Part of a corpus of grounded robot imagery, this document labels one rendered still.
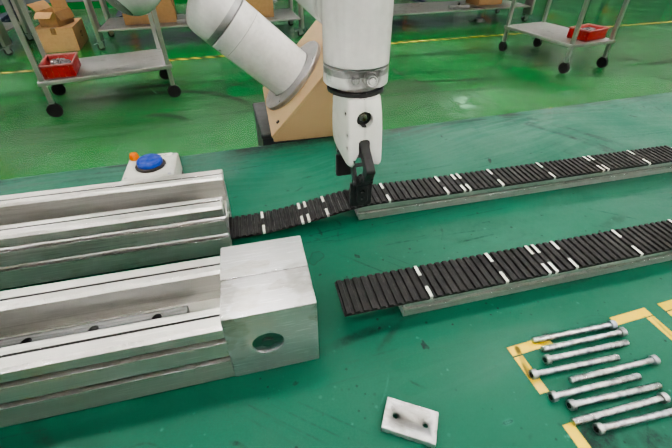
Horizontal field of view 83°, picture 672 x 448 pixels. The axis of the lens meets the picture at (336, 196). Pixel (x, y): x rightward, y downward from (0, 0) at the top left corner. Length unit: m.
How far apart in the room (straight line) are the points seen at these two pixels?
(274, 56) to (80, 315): 0.61
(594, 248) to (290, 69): 0.66
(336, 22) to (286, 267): 0.28
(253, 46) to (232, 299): 0.60
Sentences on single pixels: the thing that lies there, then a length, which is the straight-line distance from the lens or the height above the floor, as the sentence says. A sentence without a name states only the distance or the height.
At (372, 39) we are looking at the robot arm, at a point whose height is 1.06.
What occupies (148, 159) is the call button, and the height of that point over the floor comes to 0.85.
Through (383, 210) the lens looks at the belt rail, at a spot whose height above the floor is 0.79.
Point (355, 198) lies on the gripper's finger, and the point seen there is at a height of 0.84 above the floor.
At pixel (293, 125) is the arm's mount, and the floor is 0.81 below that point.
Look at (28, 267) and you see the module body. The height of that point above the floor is 0.81.
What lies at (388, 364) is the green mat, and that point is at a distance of 0.45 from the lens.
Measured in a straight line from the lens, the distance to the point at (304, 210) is 0.61.
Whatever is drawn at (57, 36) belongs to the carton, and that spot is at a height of 0.16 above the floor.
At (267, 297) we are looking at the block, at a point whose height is 0.87.
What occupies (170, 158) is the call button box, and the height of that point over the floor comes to 0.84.
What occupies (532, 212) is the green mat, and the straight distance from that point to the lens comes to 0.71.
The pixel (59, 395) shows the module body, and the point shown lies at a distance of 0.48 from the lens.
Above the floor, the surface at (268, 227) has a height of 0.79.
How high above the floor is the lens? 1.17
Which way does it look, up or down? 36 degrees down
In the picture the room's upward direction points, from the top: straight up
